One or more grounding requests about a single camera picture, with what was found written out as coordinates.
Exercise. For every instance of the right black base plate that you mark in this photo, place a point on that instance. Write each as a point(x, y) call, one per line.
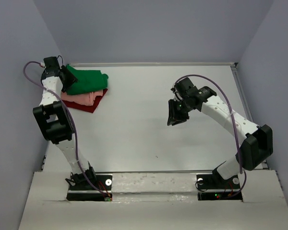
point(210, 190)

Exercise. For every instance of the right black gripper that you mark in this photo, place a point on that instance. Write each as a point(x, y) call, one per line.
point(174, 118)

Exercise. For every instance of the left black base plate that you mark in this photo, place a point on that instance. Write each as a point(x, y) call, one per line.
point(85, 192)

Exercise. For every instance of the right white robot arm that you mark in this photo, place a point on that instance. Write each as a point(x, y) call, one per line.
point(254, 143)

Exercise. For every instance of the pink folded t-shirt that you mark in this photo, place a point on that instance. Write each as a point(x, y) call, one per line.
point(86, 99)

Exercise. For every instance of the dark red folded t-shirt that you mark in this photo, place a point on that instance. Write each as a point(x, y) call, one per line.
point(89, 109)

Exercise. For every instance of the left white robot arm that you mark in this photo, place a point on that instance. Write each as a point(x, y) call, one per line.
point(56, 123)

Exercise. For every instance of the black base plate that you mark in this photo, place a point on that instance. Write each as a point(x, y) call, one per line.
point(210, 190)
point(85, 192)

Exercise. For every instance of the green t-shirt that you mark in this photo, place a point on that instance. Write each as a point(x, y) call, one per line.
point(88, 81)

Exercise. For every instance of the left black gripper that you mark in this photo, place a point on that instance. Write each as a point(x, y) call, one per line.
point(71, 79)

